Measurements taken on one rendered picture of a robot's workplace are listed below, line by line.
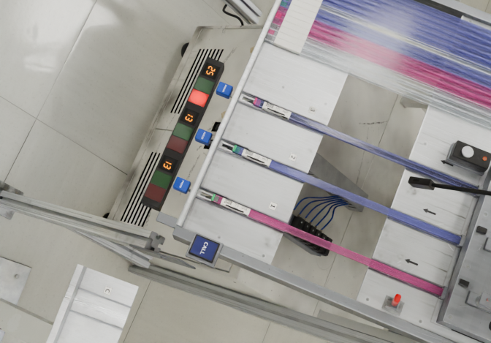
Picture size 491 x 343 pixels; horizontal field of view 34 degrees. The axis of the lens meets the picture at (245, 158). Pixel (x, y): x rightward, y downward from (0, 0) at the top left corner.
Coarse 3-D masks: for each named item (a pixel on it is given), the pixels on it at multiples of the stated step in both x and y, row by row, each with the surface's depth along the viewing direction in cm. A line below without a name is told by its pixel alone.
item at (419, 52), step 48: (288, 0) 172; (336, 0) 172; (384, 0) 172; (288, 48) 169; (336, 48) 169; (384, 48) 170; (432, 48) 170; (480, 48) 170; (432, 96) 167; (480, 96) 168
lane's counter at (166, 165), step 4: (164, 156) 164; (164, 160) 164; (168, 160) 164; (172, 160) 164; (176, 160) 164; (160, 164) 164; (164, 164) 164; (168, 164) 164; (172, 164) 164; (176, 164) 164; (160, 168) 164; (164, 168) 164; (168, 168) 164; (172, 168) 164; (172, 172) 164
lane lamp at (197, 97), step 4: (192, 92) 168; (196, 92) 168; (200, 92) 168; (192, 96) 168; (196, 96) 168; (200, 96) 168; (204, 96) 168; (208, 96) 168; (188, 100) 168; (192, 100) 168; (196, 100) 168; (200, 100) 168; (204, 100) 168; (200, 104) 167; (204, 104) 167
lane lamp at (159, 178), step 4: (156, 172) 163; (160, 172) 163; (156, 176) 163; (160, 176) 163; (164, 176) 163; (168, 176) 163; (152, 180) 163; (156, 180) 163; (160, 180) 163; (164, 180) 163; (168, 180) 163; (156, 184) 163; (160, 184) 163; (164, 184) 163; (168, 184) 163; (164, 188) 163
